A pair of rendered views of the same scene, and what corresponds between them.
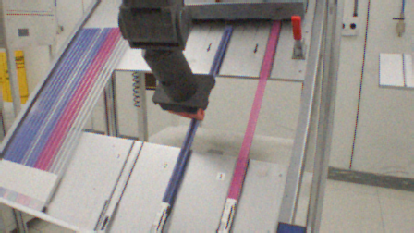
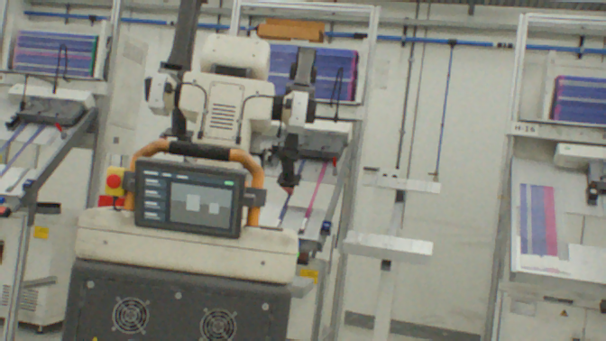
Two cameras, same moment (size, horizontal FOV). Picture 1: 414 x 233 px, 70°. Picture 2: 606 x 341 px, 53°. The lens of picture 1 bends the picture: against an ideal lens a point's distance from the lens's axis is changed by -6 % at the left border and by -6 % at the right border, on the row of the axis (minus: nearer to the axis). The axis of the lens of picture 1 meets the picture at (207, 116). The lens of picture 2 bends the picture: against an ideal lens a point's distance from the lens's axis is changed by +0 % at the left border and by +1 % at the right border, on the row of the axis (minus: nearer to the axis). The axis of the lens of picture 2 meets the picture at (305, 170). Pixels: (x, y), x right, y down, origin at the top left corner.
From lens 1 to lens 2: 2.18 m
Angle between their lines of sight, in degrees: 20
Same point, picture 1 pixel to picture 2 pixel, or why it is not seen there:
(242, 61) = (309, 174)
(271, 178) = (320, 214)
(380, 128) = (418, 276)
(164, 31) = (293, 155)
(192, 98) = (293, 181)
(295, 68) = (333, 179)
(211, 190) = (297, 217)
